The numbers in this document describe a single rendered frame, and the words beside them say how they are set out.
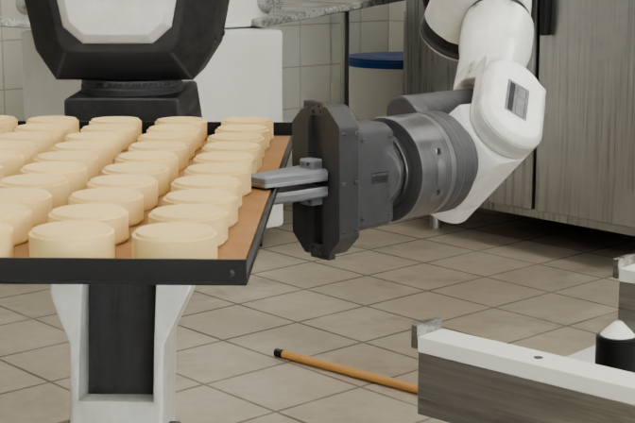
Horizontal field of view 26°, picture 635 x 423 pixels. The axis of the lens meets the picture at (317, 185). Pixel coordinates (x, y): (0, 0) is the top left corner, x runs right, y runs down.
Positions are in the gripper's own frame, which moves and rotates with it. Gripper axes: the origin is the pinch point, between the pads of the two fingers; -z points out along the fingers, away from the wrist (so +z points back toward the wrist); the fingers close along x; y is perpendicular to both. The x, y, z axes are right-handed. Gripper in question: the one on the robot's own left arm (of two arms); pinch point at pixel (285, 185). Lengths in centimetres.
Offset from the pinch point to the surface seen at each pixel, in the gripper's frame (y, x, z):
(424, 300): -224, -99, 264
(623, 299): 10.7, -12.7, 30.6
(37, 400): -224, -99, 113
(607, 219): -207, -79, 342
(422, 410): 13.0, -15.5, 1.7
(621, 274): 10.4, -10.4, 30.5
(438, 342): 14.5, -10.0, 1.8
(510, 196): -252, -77, 343
